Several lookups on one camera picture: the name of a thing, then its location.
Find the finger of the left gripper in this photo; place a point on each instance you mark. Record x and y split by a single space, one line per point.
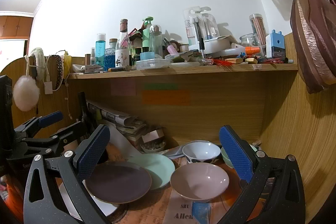
56 143
34 125

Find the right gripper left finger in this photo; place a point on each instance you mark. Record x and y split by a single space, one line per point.
43 202

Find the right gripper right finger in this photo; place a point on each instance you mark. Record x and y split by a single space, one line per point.
286 200

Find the white plate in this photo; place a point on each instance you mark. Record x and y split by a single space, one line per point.
105 207

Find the mint green bowl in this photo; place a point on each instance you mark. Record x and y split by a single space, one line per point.
226 158

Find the dark purple plate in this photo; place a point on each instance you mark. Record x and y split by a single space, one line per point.
119 182

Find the pink-grey bowl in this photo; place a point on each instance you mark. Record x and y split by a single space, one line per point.
200 181

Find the white patterned bowl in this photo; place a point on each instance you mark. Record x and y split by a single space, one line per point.
201 151

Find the mint green plate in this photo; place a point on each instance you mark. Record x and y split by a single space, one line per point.
159 167

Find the white fluffy pompom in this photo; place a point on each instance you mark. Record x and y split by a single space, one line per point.
26 93

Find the dark wine bottle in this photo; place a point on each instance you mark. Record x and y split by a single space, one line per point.
86 116

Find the dotted headband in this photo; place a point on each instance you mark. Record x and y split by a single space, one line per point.
56 70

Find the grey paper sheet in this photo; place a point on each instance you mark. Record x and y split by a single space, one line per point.
119 148

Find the stack of newspapers and books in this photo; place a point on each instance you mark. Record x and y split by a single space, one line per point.
130 126

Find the pink sticky note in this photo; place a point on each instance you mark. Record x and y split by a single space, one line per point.
123 87

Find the small bowl of trinkets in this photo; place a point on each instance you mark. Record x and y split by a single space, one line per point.
153 146

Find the blue liquid bottle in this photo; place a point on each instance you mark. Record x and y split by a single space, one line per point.
100 48

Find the white card box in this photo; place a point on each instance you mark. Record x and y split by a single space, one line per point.
153 135

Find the orange sticky note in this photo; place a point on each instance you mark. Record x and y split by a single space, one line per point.
166 97

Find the glass bottle with cork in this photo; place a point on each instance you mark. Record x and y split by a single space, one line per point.
122 52

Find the green sticky note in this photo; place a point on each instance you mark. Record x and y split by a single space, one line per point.
160 86

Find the green pump bottle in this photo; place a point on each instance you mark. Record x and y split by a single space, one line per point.
146 32

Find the clear plastic box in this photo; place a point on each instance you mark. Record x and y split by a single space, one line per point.
152 64

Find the clear spray bottle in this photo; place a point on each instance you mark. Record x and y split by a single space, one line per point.
156 40

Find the blue pencil sharpener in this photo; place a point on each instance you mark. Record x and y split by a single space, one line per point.
275 45

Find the round glass jar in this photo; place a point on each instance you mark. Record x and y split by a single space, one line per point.
251 40

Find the glass jar with pencils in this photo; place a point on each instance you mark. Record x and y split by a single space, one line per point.
258 27

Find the toothbrush blister pack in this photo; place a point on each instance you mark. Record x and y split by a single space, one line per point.
199 22

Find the white charger with cable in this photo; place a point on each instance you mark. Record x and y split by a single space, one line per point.
46 69

